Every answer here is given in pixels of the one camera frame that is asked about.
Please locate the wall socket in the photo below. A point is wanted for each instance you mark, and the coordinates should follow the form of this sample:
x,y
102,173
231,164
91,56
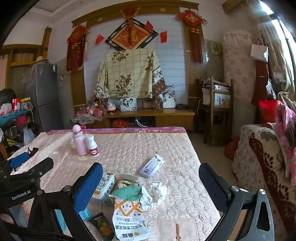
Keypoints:
x,y
60,77

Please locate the black scissors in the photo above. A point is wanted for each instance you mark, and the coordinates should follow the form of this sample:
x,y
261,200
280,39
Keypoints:
x,y
171,86

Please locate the straw hat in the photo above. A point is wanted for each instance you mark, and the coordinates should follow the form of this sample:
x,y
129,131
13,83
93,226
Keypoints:
x,y
41,59

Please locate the beige curtain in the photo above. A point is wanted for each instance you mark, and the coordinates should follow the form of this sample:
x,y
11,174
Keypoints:
x,y
277,58

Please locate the light blue packet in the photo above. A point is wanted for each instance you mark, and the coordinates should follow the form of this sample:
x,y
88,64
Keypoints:
x,y
86,214

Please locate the white bottle with pink label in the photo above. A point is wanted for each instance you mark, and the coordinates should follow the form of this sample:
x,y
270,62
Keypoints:
x,y
92,147

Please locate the green cloth scrap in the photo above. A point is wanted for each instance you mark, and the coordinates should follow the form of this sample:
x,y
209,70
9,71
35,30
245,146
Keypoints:
x,y
128,193

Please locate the orange and white snack bag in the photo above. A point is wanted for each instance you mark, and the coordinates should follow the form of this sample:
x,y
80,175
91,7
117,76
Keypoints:
x,y
129,220

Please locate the wooden wall frame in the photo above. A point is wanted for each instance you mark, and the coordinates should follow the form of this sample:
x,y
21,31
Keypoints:
x,y
111,13

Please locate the black box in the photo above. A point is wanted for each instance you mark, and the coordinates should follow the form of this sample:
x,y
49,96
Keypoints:
x,y
182,106

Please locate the dark snack packet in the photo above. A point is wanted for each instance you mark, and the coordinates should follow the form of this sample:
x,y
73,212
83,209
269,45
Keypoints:
x,y
101,226

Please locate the framed couple photo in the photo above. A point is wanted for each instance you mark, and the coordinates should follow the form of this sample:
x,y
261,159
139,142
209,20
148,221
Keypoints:
x,y
128,104

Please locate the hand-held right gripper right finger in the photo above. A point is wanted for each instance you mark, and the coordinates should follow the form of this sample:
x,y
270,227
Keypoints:
x,y
212,185

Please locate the small red flag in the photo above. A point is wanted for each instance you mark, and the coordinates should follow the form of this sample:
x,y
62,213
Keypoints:
x,y
100,39
149,26
163,36

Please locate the small brown box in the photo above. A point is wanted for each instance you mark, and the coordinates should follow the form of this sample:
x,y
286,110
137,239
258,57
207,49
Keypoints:
x,y
147,103

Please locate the red plastic bag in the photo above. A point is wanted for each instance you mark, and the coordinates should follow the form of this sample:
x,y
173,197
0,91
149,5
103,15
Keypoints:
x,y
119,123

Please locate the floral checked cloth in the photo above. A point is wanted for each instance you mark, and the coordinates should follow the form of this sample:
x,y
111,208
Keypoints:
x,y
129,74

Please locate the wedding photo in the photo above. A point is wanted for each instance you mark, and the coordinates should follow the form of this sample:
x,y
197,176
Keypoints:
x,y
168,98

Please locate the wooden slat rack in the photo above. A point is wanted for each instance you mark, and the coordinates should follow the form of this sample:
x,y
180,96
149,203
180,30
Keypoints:
x,y
231,7

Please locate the wooden wall cabinet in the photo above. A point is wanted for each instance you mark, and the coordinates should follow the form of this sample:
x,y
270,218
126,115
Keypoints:
x,y
16,58

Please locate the green and white milk carton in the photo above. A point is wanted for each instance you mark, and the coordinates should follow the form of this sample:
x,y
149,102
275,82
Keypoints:
x,y
105,187

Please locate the pile of bags and clothes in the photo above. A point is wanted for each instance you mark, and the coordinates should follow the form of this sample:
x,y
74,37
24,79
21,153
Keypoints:
x,y
13,120

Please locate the wooden chair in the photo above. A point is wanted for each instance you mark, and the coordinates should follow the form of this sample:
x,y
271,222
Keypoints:
x,y
216,115

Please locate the air conditioner with floral cover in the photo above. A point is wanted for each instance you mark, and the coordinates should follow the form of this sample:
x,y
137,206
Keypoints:
x,y
238,76

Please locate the blue and white box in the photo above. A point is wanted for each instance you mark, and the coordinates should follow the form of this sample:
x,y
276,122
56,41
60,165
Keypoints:
x,y
151,167

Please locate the white and red jar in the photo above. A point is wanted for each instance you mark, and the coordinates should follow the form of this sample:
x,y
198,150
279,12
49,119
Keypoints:
x,y
111,107

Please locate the large red knot ornament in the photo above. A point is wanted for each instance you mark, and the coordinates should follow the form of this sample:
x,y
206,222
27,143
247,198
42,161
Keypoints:
x,y
193,20

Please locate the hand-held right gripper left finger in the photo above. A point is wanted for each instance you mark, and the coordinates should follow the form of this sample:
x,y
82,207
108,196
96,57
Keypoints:
x,y
89,187

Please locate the grey refrigerator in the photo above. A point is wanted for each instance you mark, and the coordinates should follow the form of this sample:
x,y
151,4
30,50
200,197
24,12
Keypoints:
x,y
44,92

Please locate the flower printed box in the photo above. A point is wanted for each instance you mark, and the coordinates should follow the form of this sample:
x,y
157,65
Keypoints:
x,y
219,98

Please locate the beige paper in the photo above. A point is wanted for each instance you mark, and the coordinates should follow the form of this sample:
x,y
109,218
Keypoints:
x,y
123,184

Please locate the red diamond wall plaque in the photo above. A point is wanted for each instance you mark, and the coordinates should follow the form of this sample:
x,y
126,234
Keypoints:
x,y
130,37

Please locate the small wall picture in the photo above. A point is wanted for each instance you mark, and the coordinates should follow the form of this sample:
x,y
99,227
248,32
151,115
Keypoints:
x,y
215,47

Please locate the green and white tissue packet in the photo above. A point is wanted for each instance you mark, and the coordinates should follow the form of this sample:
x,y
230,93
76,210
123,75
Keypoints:
x,y
133,178

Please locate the clear bag of red items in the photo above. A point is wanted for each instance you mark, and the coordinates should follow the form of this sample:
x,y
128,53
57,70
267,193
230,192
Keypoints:
x,y
92,112

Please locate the white paper bag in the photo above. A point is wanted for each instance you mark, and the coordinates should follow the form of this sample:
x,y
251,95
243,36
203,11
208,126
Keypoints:
x,y
259,52

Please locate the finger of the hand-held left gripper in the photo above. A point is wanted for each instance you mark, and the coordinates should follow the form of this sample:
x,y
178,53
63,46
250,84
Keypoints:
x,y
39,166
19,160

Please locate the window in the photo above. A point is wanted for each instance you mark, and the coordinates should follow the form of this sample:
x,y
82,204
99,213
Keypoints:
x,y
270,7

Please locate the small red knot ornament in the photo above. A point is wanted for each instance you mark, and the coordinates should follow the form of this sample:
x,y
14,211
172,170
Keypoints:
x,y
130,12

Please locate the pink printed quilt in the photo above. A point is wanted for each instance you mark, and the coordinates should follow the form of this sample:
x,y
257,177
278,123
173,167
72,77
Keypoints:
x,y
286,129

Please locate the white plastic bag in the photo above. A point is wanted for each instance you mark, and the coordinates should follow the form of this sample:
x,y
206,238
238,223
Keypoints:
x,y
29,135

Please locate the wide red tasselled hanging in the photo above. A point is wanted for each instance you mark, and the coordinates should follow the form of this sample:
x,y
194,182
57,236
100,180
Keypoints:
x,y
76,49

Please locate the clear hanging plastic bag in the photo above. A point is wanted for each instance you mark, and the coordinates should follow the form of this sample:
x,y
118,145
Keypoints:
x,y
270,89

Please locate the white tissue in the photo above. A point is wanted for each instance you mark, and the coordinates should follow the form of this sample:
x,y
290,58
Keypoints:
x,y
153,194

